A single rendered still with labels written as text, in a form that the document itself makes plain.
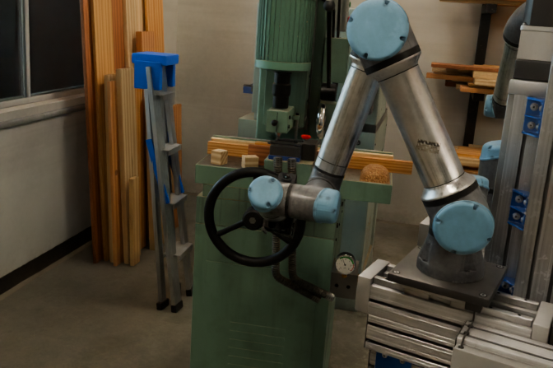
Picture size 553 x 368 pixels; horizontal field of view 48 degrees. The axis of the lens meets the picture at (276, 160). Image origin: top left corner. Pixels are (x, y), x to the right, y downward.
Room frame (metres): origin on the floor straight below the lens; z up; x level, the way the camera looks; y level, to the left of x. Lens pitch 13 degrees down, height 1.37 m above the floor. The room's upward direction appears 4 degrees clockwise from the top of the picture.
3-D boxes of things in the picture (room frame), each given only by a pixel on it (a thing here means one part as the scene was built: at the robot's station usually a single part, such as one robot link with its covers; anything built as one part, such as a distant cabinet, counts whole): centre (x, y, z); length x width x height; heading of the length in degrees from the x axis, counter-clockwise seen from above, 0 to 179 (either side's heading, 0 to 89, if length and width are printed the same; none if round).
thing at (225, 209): (2.11, -0.02, 0.76); 0.57 x 0.45 x 0.09; 171
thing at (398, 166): (1.98, -0.10, 0.92); 0.67 x 0.02 x 0.04; 81
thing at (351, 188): (1.87, -0.06, 0.87); 0.61 x 0.30 x 0.06; 81
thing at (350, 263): (1.74, -0.23, 0.65); 0.06 x 0.04 x 0.08; 81
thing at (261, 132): (2.28, -0.04, 1.16); 0.22 x 0.22 x 0.72; 81
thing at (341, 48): (2.18, -0.18, 1.23); 0.09 x 0.08 x 0.15; 171
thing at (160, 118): (2.77, 0.51, 0.58); 0.27 x 0.25 x 1.16; 79
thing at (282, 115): (2.01, -0.01, 1.03); 0.14 x 0.07 x 0.09; 171
